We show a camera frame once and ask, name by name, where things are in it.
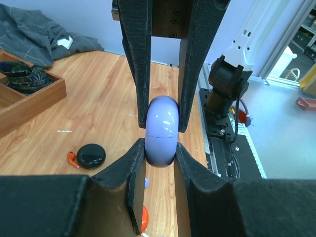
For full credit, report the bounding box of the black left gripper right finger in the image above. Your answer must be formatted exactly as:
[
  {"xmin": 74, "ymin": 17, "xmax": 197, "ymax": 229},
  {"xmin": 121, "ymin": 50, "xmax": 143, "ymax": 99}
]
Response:
[{"xmin": 174, "ymin": 143, "xmax": 316, "ymax": 237}]

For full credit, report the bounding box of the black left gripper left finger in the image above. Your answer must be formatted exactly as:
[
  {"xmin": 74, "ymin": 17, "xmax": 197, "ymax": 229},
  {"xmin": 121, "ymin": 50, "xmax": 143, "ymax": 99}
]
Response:
[{"xmin": 0, "ymin": 138, "xmax": 146, "ymax": 237}]

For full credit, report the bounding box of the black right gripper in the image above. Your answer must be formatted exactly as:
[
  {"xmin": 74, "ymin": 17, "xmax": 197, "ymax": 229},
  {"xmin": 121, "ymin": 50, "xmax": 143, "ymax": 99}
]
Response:
[{"xmin": 112, "ymin": 0, "xmax": 230, "ymax": 133}]

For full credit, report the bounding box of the orange earbud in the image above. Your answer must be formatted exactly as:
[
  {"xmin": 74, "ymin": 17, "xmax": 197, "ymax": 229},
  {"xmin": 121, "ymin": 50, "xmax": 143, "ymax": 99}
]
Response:
[{"xmin": 67, "ymin": 152, "xmax": 79, "ymax": 168}]

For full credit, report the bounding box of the purple earbud case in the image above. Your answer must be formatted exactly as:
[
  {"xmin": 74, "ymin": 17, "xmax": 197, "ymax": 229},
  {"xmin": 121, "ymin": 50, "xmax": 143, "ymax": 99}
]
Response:
[{"xmin": 145, "ymin": 95, "xmax": 179, "ymax": 168}]

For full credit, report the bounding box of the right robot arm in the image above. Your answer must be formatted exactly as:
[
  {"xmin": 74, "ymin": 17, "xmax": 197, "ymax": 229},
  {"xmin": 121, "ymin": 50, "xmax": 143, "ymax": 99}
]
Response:
[{"xmin": 112, "ymin": 0, "xmax": 288, "ymax": 132}]

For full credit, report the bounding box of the black earbud case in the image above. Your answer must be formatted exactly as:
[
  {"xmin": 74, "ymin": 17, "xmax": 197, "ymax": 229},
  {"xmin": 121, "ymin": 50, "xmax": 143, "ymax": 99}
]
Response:
[{"xmin": 76, "ymin": 143, "xmax": 106, "ymax": 169}]

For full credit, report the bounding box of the purple earbud right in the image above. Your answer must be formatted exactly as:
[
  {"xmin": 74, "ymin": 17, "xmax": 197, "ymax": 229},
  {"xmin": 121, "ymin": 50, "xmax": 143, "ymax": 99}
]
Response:
[{"xmin": 144, "ymin": 178, "xmax": 150, "ymax": 189}]

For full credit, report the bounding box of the wooden compartment tray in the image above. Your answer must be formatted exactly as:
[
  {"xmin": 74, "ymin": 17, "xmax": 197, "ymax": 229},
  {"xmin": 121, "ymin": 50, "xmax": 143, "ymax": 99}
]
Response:
[{"xmin": 0, "ymin": 49, "xmax": 67, "ymax": 138}]

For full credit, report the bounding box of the grey crumpled cloth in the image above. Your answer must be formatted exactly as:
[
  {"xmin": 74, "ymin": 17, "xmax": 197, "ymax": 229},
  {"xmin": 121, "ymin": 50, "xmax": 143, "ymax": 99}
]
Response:
[{"xmin": 0, "ymin": 4, "xmax": 104, "ymax": 67}]

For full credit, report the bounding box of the dark green rolled belt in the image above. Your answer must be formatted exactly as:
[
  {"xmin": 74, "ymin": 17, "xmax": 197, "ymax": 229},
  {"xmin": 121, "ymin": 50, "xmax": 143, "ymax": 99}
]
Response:
[{"xmin": 0, "ymin": 61, "xmax": 55, "ymax": 96}]

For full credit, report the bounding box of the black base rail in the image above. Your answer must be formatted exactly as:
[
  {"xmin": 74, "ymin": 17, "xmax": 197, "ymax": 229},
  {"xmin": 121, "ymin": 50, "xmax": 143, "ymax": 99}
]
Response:
[{"xmin": 199, "ymin": 88, "xmax": 267, "ymax": 180}]

